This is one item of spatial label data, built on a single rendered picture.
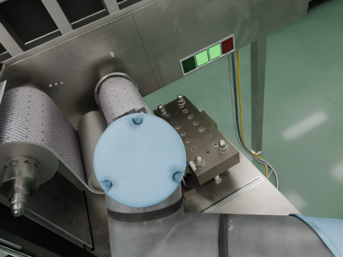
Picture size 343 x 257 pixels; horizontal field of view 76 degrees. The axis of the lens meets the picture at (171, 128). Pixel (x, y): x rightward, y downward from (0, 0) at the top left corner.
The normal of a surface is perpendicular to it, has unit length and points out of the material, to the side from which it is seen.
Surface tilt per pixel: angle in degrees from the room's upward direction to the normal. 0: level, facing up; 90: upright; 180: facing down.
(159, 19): 90
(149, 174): 50
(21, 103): 29
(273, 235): 14
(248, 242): 1
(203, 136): 0
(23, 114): 34
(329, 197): 0
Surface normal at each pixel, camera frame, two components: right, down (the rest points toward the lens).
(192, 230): -0.22, -0.80
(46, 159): 0.41, 0.57
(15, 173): 0.15, -0.81
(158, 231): 0.34, -0.01
